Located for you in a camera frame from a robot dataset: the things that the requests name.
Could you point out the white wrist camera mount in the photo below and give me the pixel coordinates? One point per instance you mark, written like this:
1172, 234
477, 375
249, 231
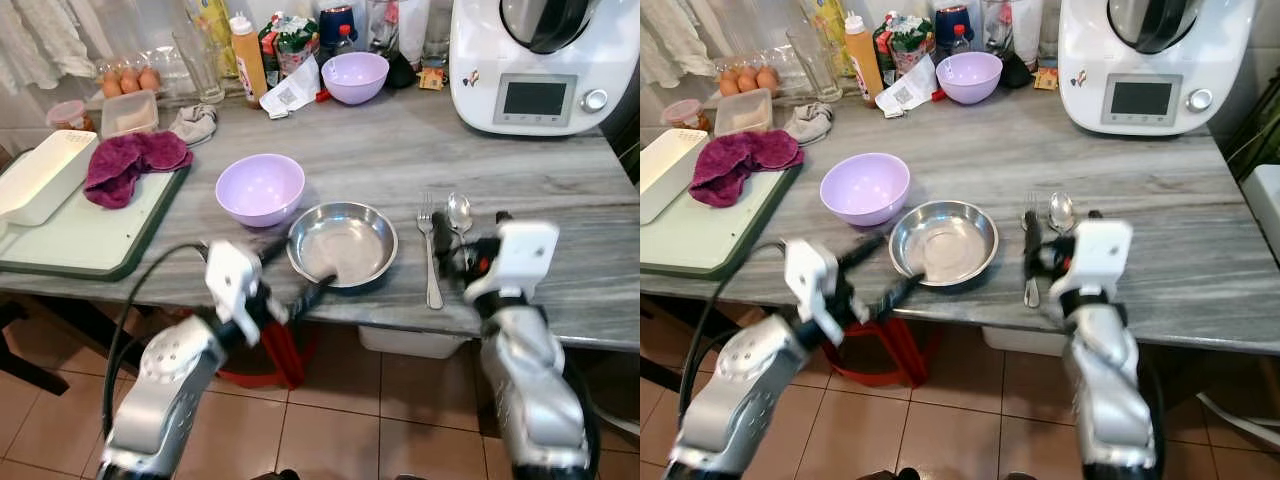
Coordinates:
812, 280
522, 250
1100, 252
232, 280

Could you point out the stainless steel plate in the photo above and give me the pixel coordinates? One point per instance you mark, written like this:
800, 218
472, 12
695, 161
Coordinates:
350, 240
950, 238

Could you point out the clear drinking glass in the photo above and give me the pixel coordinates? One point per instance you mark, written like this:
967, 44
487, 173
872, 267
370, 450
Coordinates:
815, 65
200, 65

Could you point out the small black object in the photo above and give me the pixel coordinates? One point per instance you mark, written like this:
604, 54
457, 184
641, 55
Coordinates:
1018, 70
402, 70

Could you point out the white hanging towel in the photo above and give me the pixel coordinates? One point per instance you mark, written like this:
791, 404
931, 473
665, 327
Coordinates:
45, 35
675, 35

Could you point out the yellow printed packet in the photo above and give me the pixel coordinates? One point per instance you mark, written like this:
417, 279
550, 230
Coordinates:
212, 25
830, 20

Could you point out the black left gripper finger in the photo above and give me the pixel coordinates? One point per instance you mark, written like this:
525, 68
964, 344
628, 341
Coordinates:
277, 253
315, 294
900, 294
866, 249

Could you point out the green red snack bag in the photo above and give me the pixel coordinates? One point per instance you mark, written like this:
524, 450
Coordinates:
905, 40
292, 40

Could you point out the white rectangular container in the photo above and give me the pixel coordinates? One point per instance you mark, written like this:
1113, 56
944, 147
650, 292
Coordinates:
668, 170
40, 175

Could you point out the silver metal fork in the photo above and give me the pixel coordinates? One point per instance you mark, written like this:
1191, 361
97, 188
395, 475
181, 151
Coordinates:
433, 285
1031, 292

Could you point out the clear carton of brown eggs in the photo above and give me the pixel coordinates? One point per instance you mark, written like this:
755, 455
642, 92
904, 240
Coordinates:
130, 80
748, 80

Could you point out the purple plastic bowl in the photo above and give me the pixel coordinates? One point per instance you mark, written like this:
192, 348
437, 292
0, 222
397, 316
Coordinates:
968, 75
355, 75
260, 188
865, 188

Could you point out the small red-capped dark bottle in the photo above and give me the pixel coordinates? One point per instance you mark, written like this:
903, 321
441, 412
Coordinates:
346, 42
961, 42

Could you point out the green-rimmed white cutting board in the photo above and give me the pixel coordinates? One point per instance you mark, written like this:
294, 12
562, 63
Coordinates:
720, 235
90, 240

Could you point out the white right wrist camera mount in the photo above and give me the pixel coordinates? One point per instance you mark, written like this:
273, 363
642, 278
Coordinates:
522, 250
1100, 252

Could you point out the white kitchen food processor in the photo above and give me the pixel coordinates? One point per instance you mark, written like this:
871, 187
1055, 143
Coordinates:
480, 60
1090, 60

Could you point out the tall white container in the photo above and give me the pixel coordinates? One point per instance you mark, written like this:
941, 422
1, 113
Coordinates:
414, 30
1028, 30

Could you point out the small orange box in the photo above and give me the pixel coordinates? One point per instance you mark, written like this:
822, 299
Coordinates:
432, 78
1046, 78

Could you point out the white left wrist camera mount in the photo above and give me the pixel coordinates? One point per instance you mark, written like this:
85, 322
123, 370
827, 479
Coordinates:
232, 280
812, 280

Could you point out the green plant leaves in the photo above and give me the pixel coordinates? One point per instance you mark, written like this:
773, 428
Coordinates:
1255, 140

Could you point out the red plastic stool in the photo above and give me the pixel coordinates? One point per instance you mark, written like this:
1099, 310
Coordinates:
285, 355
895, 350

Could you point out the white box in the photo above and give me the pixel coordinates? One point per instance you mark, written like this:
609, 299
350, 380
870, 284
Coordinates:
1265, 210

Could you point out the grey crumpled cloth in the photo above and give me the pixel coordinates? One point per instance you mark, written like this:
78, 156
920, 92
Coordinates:
193, 123
808, 122

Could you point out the dark blue jar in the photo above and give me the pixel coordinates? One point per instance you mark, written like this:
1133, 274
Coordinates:
950, 18
335, 20

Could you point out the dark wooden chair leg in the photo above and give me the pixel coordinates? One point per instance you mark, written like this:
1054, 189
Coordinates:
25, 370
660, 375

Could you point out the clear glass jar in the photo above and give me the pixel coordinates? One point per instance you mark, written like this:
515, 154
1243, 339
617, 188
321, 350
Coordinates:
997, 25
382, 25

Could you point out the clear plastic food box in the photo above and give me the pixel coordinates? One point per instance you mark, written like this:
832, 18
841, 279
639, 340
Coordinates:
130, 112
742, 110

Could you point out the magenta cloth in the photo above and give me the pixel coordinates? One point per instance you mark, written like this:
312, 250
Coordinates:
735, 165
125, 165

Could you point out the white plastic bin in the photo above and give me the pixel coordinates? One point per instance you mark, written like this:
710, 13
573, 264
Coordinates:
1020, 340
415, 342

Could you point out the small pink-lidded tub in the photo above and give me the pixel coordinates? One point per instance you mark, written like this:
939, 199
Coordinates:
683, 113
68, 115

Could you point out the silver metal spoon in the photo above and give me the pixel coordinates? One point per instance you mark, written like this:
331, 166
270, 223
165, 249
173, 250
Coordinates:
1061, 210
460, 212

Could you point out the orange sauce bottle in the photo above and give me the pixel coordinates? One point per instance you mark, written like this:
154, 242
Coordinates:
863, 65
248, 65

